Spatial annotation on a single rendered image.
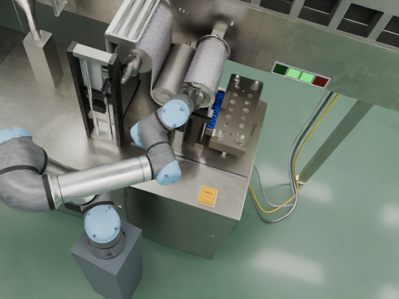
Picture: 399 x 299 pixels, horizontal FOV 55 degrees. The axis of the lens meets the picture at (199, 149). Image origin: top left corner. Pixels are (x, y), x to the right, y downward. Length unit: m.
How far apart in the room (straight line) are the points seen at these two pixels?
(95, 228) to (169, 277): 1.17
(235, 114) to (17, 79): 1.04
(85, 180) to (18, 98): 0.98
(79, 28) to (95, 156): 0.64
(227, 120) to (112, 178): 0.79
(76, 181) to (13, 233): 1.63
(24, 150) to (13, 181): 0.09
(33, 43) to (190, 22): 0.66
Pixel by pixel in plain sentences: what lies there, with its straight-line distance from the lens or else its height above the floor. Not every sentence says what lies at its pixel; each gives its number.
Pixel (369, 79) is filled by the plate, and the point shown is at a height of 1.27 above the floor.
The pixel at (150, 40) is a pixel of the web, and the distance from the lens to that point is 1.44.
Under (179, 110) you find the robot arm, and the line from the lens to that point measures 1.10.
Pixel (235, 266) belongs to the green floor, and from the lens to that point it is 2.53.
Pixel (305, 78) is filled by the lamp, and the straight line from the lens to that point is 1.77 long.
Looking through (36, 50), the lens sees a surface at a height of 1.14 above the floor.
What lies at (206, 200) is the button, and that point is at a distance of 1.63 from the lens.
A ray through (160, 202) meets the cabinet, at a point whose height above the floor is 0.75.
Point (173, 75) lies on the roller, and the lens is 1.55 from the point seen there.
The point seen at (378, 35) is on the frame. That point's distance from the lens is 1.62.
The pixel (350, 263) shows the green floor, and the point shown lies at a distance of 2.81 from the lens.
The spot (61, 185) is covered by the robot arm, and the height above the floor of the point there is 1.48.
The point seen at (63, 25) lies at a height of 1.04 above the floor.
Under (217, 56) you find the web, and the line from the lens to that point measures 1.55.
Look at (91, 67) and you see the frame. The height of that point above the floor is 1.35.
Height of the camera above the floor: 2.41
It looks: 59 degrees down
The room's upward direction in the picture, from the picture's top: 14 degrees clockwise
